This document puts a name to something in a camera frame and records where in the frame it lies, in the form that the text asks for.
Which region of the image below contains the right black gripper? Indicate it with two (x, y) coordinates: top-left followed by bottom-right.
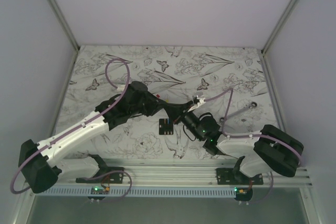
(164, 100), (203, 141)

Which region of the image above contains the black fuse box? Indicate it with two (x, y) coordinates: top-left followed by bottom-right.
(159, 119), (174, 135)

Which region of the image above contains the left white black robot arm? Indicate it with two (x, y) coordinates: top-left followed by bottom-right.
(18, 81), (191, 194)

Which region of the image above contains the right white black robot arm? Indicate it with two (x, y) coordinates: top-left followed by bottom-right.
(174, 102), (304, 185)

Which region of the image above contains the floral patterned mat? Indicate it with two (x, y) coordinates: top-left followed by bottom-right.
(56, 45), (277, 159)

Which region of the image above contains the silver ratchet wrench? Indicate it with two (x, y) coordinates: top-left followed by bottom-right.
(219, 102), (258, 123)

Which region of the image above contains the right controller board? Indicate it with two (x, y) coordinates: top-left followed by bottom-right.
(234, 187), (253, 205)

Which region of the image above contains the controller board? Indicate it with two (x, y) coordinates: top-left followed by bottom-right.
(88, 186), (109, 203)
(234, 187), (253, 205)

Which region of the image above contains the left controller board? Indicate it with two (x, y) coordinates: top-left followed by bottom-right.
(88, 186), (109, 203)

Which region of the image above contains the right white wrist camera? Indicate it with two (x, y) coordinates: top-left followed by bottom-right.
(188, 93), (205, 112)

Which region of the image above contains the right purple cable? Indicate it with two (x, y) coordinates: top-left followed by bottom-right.
(202, 87), (302, 205)

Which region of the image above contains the purple cable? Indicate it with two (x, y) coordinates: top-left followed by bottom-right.
(9, 57), (133, 204)
(202, 87), (302, 205)

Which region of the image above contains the aluminium rail base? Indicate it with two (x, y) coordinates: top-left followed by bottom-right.
(57, 159), (312, 188)

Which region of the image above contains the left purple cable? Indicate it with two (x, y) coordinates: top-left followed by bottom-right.
(9, 57), (133, 204)

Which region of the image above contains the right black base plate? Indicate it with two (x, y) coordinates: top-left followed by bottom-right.
(216, 168), (264, 185)

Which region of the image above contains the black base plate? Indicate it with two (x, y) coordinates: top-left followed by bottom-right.
(216, 168), (264, 185)
(76, 167), (124, 185)

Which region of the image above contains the white slotted cable duct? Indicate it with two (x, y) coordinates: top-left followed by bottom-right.
(41, 186), (235, 198)

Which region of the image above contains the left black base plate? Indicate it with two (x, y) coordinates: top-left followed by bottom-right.
(76, 167), (124, 185)

